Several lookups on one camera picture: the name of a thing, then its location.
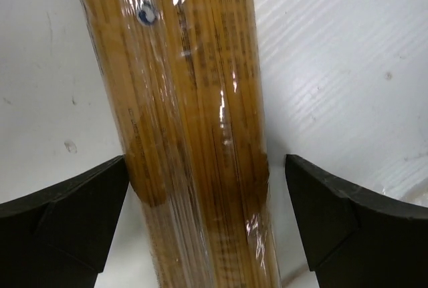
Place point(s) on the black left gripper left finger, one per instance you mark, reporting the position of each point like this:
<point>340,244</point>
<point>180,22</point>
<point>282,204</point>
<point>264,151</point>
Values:
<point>61,236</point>

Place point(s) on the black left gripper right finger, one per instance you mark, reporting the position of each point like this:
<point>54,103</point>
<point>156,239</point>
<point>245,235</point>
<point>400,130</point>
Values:
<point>355,237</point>

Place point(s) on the blue-ended spaghetti bag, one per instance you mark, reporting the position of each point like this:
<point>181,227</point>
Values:
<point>183,80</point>

